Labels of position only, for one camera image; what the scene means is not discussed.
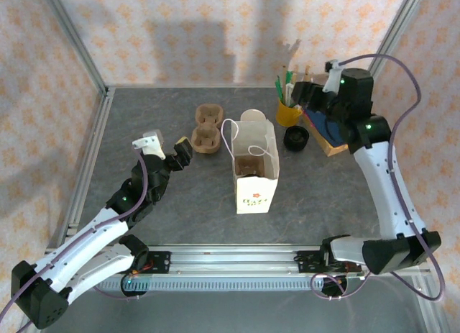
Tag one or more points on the green straw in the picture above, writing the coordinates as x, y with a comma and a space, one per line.
288, 77
279, 90

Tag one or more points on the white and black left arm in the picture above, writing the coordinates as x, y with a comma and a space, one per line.
82, 239

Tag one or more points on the aluminium frame post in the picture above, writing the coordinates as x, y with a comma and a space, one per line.
395, 23
75, 41

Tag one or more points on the white printed paper bag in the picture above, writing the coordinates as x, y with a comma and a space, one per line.
255, 196

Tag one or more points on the long aluminium mounting rail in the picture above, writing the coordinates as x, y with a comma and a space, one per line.
230, 261

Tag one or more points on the brown pulp cup carrier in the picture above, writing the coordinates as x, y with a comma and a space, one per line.
251, 162

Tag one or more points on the yellow metal utensil bucket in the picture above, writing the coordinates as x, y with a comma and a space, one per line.
287, 115

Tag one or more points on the wooden stirrer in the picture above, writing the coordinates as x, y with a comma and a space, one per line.
307, 75

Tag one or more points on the white wrapped straw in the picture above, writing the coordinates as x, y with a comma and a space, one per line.
289, 94

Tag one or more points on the stack of white paper cups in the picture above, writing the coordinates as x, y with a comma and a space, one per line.
253, 115

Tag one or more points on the stack of pulp cup carriers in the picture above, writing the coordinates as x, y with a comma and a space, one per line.
208, 131

